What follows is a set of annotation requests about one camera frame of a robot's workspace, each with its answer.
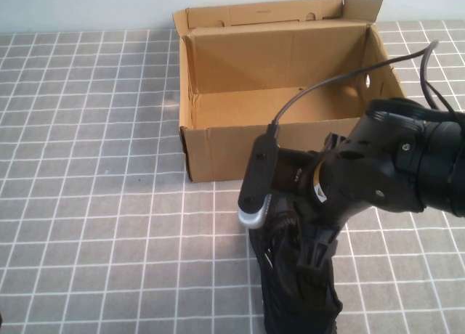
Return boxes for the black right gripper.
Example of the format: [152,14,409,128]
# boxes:
[296,132,355,290]

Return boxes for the black mesh sneaker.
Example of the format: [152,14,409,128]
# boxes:
[248,194,344,334]

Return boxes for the brown cardboard shoe box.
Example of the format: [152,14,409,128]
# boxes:
[171,0,414,184]

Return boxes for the grey checked tablecloth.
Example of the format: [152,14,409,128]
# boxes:
[0,18,465,334]

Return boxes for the black right wrist camera bracket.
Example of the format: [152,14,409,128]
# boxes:
[278,148,317,192]

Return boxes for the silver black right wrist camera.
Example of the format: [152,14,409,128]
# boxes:
[236,133,281,229]

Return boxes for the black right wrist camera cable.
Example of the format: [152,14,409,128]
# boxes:
[267,38,465,139]

